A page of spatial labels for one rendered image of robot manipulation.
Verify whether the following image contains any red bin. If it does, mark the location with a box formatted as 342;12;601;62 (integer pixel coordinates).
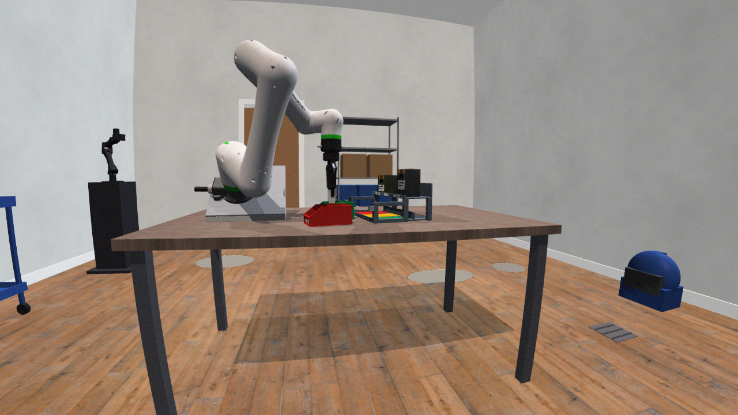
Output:
304;203;352;227

